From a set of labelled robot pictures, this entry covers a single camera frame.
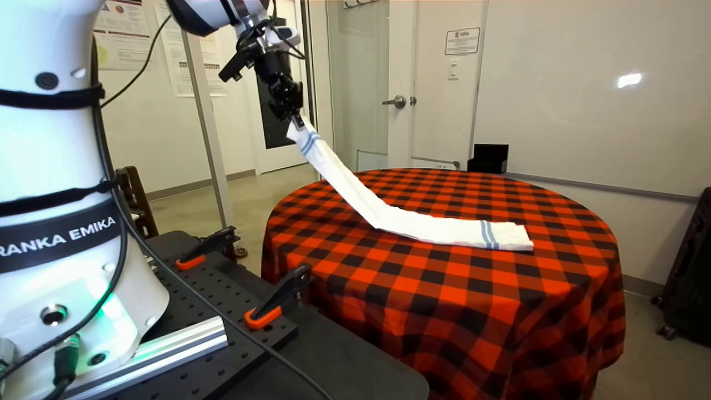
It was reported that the large wall whiteboard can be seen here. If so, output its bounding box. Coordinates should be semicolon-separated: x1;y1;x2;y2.
474;0;711;206

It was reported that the grey metal pole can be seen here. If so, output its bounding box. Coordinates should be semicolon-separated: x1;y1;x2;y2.
180;30;238;232

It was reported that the black clamp with orange handle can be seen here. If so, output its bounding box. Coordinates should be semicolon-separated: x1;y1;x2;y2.
174;226;243;273
243;266;316;333

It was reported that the white paper door sign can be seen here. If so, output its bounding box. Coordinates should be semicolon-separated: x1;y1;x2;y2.
443;27;483;58

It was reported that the red black plaid tablecloth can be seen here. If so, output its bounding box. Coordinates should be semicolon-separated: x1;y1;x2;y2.
258;167;629;400

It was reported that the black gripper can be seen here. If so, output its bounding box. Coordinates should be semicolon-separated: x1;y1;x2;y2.
253;46;309;127

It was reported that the white door with dark window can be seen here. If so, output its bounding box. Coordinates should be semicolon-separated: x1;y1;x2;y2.
235;0;316;178

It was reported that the thin black hanging cable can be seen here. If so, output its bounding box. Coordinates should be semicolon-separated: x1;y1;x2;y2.
98;11;176;112

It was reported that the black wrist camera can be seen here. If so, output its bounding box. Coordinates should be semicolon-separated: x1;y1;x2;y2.
218;36;263;86

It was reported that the wall poster with yellow patch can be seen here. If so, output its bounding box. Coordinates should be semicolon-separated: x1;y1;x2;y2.
90;0;155;73

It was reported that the plain white door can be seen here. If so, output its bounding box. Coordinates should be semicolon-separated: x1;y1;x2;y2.
386;0;489;172

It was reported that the white towel with blue stripes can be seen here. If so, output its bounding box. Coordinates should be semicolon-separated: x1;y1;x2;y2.
284;119;535;256

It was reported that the aluminium extrusion rail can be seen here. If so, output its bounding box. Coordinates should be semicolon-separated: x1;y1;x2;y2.
64;313;232;400

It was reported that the white text wall poster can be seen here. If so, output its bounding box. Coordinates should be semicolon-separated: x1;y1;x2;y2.
155;14;229;99

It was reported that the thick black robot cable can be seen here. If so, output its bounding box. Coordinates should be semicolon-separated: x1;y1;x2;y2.
80;30;330;400

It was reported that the black cart top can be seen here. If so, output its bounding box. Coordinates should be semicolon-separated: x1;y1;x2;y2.
219;301;432;400

